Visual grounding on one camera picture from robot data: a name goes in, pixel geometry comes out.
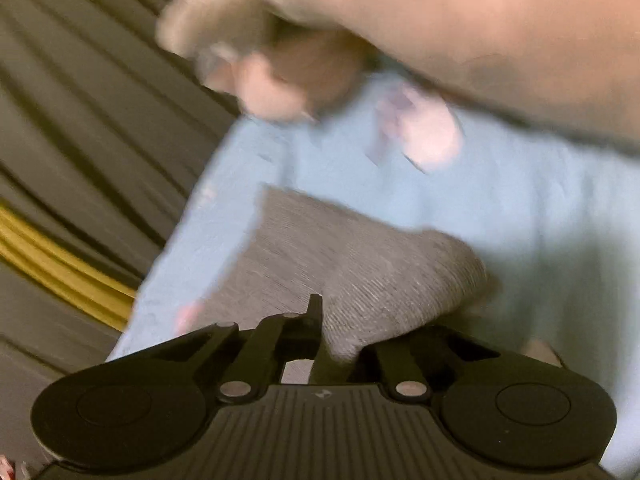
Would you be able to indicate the large pink plush toy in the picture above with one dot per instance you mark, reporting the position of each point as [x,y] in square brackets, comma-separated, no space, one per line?
[475,35]

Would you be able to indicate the light blue mushroom-print bed sheet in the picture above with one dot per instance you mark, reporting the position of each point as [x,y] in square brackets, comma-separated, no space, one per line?
[525,210]

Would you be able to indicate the grey curtain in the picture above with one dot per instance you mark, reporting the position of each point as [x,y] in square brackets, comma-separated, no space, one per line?
[45,340]
[90,85]

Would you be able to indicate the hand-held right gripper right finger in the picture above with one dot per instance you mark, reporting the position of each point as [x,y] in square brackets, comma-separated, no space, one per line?
[396,366]

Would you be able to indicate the yellow curtain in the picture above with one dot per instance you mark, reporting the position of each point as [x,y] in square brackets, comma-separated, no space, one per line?
[55,265]

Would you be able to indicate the grey pants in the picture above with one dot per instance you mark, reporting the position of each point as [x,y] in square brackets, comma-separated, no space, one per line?
[350,270]

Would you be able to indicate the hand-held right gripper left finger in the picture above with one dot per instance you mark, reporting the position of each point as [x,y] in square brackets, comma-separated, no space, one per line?
[314,318]

